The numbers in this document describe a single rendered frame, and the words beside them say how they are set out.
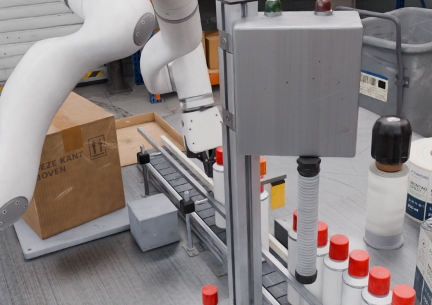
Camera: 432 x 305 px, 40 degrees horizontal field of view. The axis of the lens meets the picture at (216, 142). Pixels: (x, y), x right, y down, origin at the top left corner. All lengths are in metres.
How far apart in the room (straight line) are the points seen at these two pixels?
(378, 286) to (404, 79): 2.44
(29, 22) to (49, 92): 4.14
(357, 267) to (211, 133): 0.58
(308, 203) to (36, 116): 0.48
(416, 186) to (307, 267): 0.59
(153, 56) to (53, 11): 3.86
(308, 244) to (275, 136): 0.18
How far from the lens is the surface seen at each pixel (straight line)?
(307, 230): 0.89
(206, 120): 1.43
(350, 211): 1.51
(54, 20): 5.18
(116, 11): 0.98
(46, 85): 1.03
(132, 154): 1.95
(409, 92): 3.39
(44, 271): 1.47
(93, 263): 1.46
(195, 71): 1.41
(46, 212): 1.52
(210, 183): 1.56
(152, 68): 1.34
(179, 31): 1.24
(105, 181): 1.56
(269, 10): 0.85
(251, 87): 0.82
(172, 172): 1.71
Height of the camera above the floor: 1.66
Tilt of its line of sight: 25 degrees down
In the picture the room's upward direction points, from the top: 3 degrees counter-clockwise
